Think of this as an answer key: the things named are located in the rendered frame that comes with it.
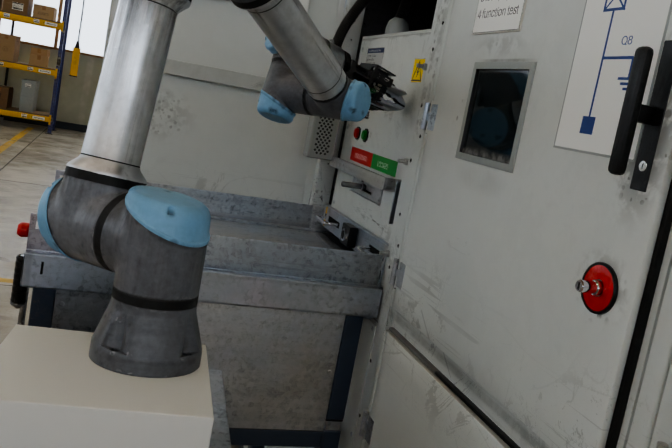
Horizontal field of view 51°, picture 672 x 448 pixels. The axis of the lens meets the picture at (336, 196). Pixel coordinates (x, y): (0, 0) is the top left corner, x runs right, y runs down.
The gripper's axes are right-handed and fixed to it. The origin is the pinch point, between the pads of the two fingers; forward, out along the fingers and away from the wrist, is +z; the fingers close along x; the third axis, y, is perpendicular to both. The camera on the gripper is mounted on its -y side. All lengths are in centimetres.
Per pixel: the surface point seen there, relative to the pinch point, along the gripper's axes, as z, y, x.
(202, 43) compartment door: -23, -63, 1
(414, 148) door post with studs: -5.1, 17.8, -9.8
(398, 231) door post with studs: -1.0, 18.2, -26.1
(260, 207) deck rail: 3, -43, -35
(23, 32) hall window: 88, -1137, 37
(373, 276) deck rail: 1.5, 13.5, -36.6
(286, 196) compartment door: 13, -50, -29
